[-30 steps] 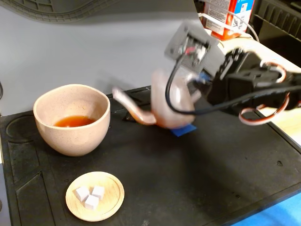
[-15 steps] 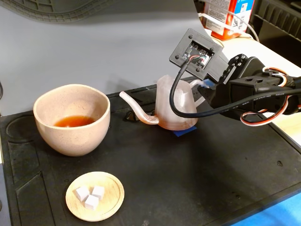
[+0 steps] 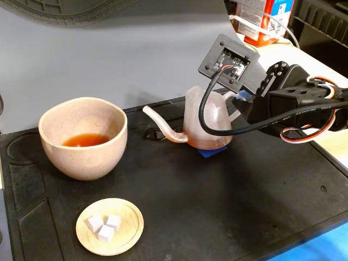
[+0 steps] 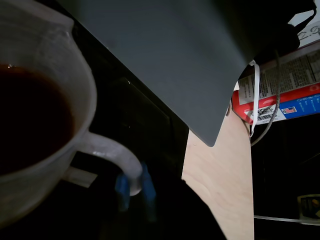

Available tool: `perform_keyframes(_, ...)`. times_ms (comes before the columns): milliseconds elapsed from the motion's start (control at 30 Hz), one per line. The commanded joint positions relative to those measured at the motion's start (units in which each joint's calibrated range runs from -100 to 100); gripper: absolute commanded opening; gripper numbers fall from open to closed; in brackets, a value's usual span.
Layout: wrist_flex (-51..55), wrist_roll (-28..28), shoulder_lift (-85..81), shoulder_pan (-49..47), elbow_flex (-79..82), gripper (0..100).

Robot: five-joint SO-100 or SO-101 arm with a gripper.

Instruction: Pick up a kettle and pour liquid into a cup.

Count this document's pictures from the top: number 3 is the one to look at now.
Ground small blue tape piece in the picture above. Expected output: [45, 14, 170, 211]
[197, 146, 228, 159]

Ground red tea liquid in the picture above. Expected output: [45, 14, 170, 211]
[61, 133, 111, 148]

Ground translucent pink gooseneck kettle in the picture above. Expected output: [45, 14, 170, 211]
[142, 85, 243, 151]

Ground beige speckled ceramic cup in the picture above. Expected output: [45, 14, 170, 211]
[38, 97, 128, 182]

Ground dark ribbed rubber mat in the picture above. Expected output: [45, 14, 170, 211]
[0, 0, 142, 28]

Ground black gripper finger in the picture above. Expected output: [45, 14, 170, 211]
[231, 91, 272, 132]
[256, 61, 290, 97]

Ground red and white carton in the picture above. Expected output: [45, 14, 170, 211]
[233, 0, 296, 47]

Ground round wooden saucer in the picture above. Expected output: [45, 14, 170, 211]
[75, 197, 145, 257]

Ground white sugar cube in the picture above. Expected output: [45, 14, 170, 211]
[105, 214, 122, 232]
[97, 225, 115, 244]
[86, 214, 104, 234]

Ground blue tape strip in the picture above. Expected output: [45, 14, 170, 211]
[260, 222, 348, 261]

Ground black camera cable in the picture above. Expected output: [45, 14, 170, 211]
[198, 66, 348, 136]

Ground dark grey mat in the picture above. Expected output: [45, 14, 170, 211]
[0, 0, 256, 135]

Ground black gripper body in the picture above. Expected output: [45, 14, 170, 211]
[269, 64, 338, 136]

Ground black rubber work mat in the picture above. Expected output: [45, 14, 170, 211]
[0, 86, 348, 261]

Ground light grey round cable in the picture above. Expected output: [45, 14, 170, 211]
[260, 12, 301, 49]

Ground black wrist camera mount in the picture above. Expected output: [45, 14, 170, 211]
[197, 33, 269, 97]

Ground red white black servo wires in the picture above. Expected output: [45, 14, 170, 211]
[279, 76, 340, 144]

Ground black slatted crate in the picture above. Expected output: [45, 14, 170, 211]
[288, 0, 348, 79]

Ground white flat cable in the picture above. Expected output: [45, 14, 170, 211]
[228, 14, 293, 44]

